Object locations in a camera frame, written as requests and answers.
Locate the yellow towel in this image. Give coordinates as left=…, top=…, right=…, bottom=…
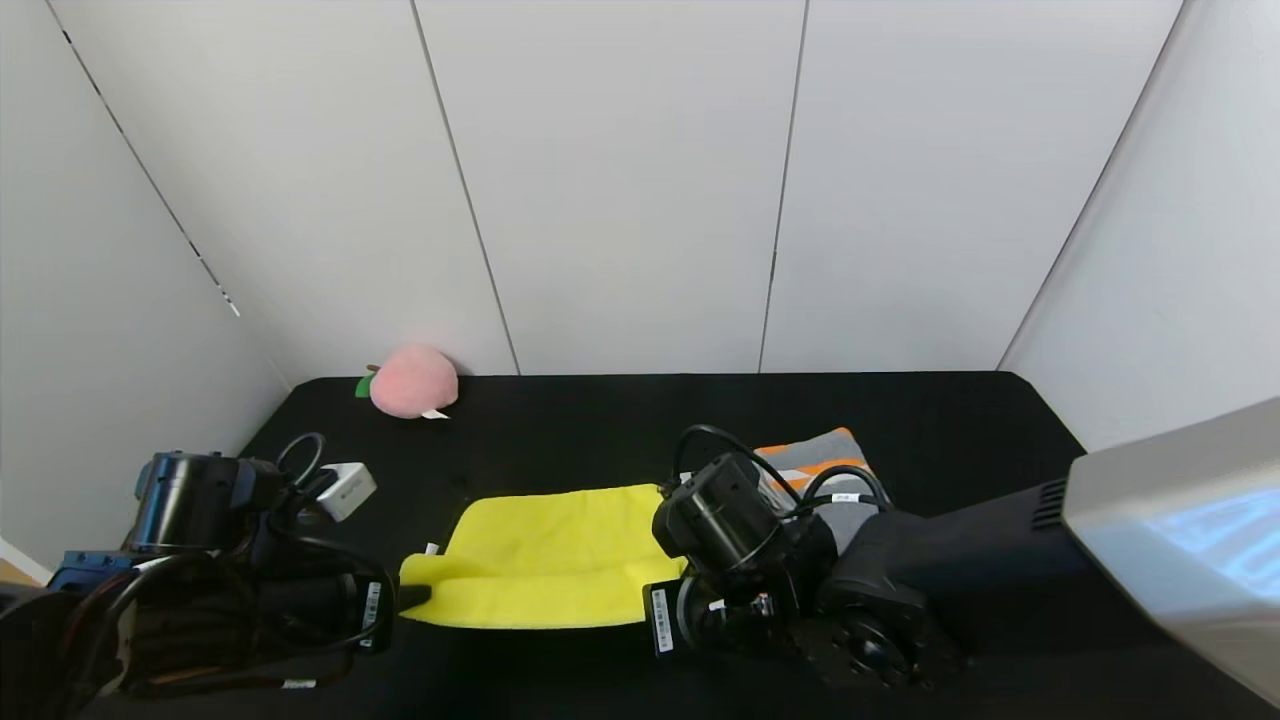
left=399, top=484, right=691, bottom=631

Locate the grey towel with orange marks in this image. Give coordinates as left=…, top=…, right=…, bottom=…
left=752, top=427, right=893, bottom=553

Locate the pink plush peach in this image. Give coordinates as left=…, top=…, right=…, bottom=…
left=355, top=345, right=460, bottom=421

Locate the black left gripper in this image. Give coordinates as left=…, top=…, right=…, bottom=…
left=313, top=571, right=432, bottom=654

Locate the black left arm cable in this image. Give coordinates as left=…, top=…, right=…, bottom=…
left=274, top=432, right=327, bottom=493

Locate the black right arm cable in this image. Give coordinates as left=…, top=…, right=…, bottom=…
left=673, top=424, right=766, bottom=483

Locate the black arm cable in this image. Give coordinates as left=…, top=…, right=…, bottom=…
left=673, top=424, right=766, bottom=483
left=274, top=432, right=327, bottom=493

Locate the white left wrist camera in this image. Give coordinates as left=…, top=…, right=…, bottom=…
left=318, top=462, right=379, bottom=523

